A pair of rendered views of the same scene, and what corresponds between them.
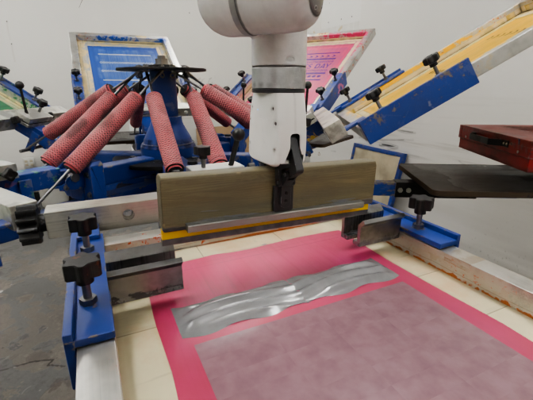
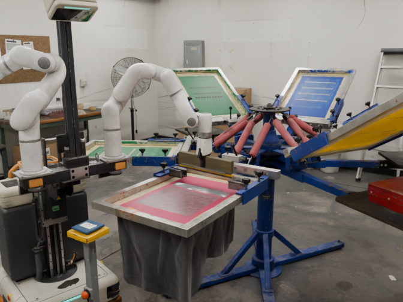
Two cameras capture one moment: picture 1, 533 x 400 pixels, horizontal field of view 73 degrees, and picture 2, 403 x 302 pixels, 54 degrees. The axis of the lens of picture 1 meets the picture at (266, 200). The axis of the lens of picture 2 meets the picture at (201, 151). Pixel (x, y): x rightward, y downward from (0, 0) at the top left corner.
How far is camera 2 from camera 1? 2.01 m
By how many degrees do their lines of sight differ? 57
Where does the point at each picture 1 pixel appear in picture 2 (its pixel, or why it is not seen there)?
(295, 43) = (201, 127)
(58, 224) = not seen: hidden behind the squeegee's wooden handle
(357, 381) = (176, 197)
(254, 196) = (196, 161)
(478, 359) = (195, 205)
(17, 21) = (315, 42)
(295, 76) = (202, 135)
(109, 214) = not seen: hidden behind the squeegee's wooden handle
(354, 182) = (223, 166)
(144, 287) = (174, 174)
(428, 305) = (211, 201)
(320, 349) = (181, 194)
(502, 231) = not seen: outside the picture
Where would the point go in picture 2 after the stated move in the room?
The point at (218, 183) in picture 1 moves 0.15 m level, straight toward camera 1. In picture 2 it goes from (189, 156) to (167, 160)
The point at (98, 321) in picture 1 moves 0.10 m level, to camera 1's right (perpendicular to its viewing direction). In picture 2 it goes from (160, 174) to (167, 178)
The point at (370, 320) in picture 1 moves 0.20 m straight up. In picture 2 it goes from (197, 196) to (197, 160)
